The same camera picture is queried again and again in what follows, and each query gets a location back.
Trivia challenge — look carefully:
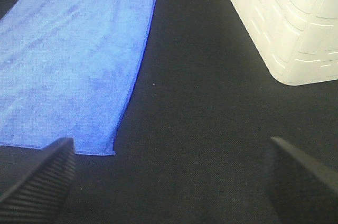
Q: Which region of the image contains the black tablecloth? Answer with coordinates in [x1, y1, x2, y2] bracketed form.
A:
[0, 0, 338, 224]

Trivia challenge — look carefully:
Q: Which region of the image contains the blue microfibre towel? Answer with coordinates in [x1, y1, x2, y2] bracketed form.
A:
[1, 0, 156, 156]

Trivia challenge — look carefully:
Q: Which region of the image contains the white plastic storage box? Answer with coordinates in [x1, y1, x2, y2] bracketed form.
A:
[230, 0, 337, 86]

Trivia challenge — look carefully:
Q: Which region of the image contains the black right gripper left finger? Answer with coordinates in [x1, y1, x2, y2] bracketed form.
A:
[1, 137, 76, 223]

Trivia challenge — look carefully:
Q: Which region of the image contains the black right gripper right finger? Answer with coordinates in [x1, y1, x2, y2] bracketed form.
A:
[266, 137, 337, 223]

